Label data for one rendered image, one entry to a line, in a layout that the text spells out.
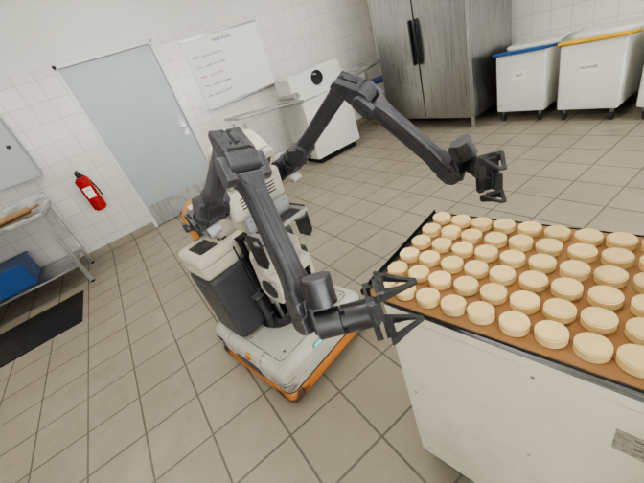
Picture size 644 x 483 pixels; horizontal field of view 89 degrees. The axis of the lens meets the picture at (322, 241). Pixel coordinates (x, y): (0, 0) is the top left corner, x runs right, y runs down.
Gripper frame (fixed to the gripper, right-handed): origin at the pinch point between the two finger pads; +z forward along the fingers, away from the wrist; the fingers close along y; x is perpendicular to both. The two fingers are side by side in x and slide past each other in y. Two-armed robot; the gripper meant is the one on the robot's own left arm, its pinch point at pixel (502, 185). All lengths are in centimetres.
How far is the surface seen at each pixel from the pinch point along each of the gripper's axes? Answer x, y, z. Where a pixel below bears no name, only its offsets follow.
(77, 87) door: 302, -77, -340
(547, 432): 13, 37, 44
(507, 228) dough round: 4.2, 6.6, 10.6
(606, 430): 7, 26, 51
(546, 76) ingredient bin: -193, 52, -289
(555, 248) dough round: 0.2, 6.3, 22.6
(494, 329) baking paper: 20.9, 8.4, 38.0
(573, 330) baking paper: 9.3, 8.2, 42.0
